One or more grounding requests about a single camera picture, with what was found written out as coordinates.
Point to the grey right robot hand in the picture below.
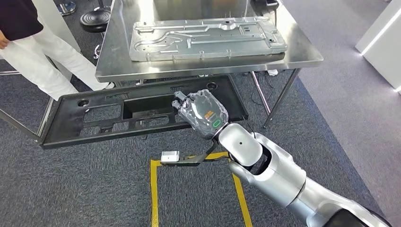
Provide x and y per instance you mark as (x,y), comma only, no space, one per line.
(203,116)

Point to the person's hand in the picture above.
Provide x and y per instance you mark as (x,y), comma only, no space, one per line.
(3,40)

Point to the black plastic panel part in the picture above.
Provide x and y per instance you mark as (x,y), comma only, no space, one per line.
(69,125)

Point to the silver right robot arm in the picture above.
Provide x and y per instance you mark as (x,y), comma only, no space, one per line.
(282,178)

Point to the stainless steel workbench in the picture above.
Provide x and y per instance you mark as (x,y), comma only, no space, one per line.
(119,47)

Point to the person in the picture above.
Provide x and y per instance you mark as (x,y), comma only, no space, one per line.
(37,56)

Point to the chrome stool base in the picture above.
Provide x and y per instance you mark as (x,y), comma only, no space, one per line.
(67,6)

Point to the stamped grey metal plate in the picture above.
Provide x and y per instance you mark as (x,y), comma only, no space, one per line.
(219,34)

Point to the black round stool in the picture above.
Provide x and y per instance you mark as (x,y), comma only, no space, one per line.
(95,20)

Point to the white lit display booth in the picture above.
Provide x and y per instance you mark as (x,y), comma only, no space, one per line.
(382,44)

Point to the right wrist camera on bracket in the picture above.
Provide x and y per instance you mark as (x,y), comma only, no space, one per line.
(170,156)

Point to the steel tube table frame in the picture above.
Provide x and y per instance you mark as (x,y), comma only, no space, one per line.
(45,119)

